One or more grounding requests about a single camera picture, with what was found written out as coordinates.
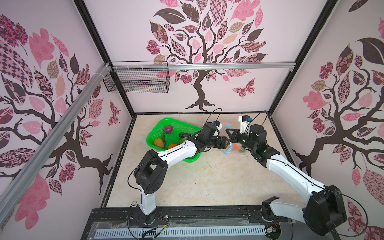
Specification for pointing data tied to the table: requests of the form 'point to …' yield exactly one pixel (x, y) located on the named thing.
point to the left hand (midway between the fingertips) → (225, 143)
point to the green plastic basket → (165, 134)
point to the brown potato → (159, 143)
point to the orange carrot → (236, 147)
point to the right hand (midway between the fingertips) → (227, 128)
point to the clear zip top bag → (232, 146)
